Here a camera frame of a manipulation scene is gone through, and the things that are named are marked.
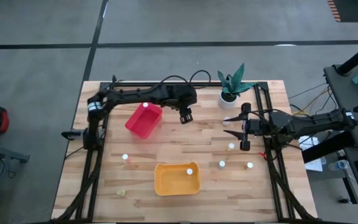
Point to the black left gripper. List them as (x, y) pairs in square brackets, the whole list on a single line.
[(180, 96)]

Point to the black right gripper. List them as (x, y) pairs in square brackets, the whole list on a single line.
[(266, 124)]

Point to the small white ball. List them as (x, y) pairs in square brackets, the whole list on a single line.
[(189, 171), (145, 105), (226, 121)]

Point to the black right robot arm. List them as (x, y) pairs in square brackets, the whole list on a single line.
[(319, 121)]

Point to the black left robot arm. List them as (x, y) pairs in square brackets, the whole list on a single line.
[(129, 95)]

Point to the red plastic bin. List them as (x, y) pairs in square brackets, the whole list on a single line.
[(143, 123)]

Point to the yellow plastic bin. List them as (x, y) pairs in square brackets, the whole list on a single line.
[(172, 183)]

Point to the white plant pot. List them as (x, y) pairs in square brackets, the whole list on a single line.
[(227, 104)]

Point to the small red tag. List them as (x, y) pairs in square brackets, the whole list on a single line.
[(262, 154)]

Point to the green spiky plant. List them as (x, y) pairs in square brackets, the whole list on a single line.
[(233, 84)]

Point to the white paper sheet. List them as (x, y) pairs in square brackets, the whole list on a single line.
[(309, 141)]

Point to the black desk support beam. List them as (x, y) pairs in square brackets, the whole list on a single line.
[(328, 147)]

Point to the clear water bottle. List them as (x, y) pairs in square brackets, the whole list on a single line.
[(337, 165)]

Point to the grey computer desk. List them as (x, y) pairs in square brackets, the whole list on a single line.
[(343, 93)]

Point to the black side-mounted device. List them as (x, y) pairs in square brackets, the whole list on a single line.
[(71, 134)]

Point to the small black floor object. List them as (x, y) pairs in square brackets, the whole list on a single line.
[(343, 200)]

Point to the black orange-striped floor mat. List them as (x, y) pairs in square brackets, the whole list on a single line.
[(353, 11)]

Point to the grey metal stand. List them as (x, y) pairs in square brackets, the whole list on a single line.
[(5, 151)]

